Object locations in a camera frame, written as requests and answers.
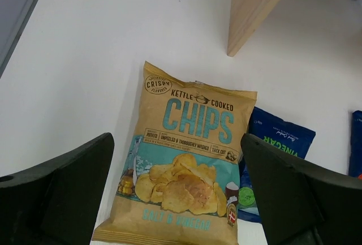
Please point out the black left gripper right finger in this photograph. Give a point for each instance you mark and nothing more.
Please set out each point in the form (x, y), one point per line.
(300, 202)

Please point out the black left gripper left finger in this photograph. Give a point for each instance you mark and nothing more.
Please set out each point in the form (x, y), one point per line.
(57, 201)

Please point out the blue spicy chilli bag front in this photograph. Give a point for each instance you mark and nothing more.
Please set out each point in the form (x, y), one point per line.
(355, 144)

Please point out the tan kettle chips bag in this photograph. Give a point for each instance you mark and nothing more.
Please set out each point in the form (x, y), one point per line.
(181, 177)

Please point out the grey metal frame post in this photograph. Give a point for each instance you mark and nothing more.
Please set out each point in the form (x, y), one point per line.
(14, 18)

